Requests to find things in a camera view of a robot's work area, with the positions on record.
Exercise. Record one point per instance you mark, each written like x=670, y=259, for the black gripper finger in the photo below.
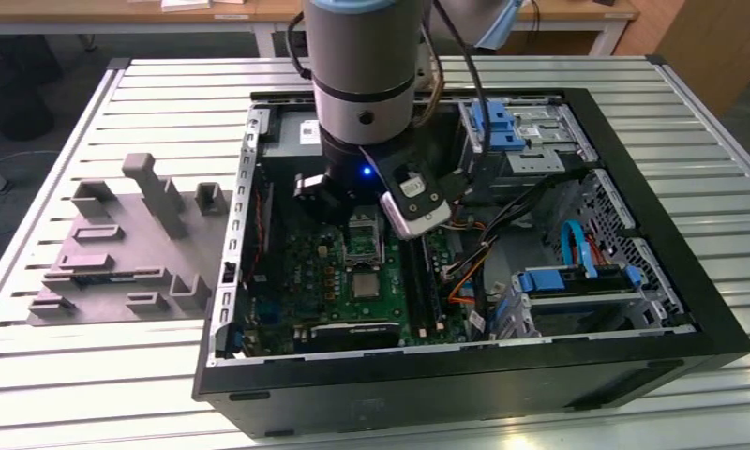
x=311, y=197

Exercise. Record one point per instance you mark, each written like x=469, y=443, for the silver CPU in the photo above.
x=366, y=286

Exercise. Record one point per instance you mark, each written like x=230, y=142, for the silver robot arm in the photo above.
x=362, y=56

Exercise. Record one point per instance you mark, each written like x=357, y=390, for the grey power supply unit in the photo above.
x=287, y=187

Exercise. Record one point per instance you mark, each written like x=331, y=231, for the green motherboard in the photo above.
x=311, y=286

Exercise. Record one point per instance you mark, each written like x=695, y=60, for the black RAM slot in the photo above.
x=411, y=281
x=431, y=281

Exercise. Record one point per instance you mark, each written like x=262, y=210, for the grey parts rack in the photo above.
x=137, y=244

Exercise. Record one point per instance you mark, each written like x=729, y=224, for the silver disk bay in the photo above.
x=587, y=298
x=537, y=164

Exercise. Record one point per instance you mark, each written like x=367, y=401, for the black graphics card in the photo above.
x=355, y=335

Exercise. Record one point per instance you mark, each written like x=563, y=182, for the RAM stick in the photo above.
x=106, y=277

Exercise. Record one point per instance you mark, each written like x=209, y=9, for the hard disk in blue carrier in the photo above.
x=543, y=281

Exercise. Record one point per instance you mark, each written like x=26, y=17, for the white box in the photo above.
x=183, y=4

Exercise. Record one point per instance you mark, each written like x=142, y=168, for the black desktop PC case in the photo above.
x=474, y=389

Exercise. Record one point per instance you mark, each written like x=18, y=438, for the black floor equipment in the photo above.
x=18, y=94

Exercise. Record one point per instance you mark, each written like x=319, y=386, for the brown wooden cabinet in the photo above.
x=713, y=47

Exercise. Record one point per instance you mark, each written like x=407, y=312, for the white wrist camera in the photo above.
x=411, y=206

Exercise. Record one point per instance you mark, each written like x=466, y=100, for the blue disk bay bracket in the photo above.
x=509, y=140

